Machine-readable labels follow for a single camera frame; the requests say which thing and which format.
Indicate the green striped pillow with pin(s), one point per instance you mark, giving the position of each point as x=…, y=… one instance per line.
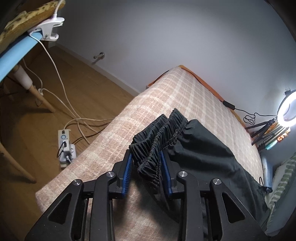
x=281, y=201

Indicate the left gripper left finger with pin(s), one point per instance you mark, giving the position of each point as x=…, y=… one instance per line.
x=65, y=218

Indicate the plaid bed mattress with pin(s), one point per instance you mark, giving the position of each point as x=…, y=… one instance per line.
x=139, y=217

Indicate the black tripod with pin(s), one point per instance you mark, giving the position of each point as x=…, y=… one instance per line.
x=257, y=135

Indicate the blue chair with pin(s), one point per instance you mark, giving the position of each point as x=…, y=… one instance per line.
x=10, y=63

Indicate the wall door stopper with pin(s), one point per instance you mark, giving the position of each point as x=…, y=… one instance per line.
x=100, y=56

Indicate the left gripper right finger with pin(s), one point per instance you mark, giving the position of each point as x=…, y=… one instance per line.
x=227, y=218

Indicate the leopard print cloth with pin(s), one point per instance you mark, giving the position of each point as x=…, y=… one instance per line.
x=25, y=21

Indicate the white power strip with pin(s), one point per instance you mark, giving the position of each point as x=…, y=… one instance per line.
x=67, y=150

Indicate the white clip desk lamp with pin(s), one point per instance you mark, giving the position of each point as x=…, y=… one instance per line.
x=46, y=27

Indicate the black pants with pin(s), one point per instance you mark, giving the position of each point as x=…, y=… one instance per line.
x=198, y=152

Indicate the colourful hanging fabrics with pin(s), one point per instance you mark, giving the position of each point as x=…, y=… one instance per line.
x=275, y=134

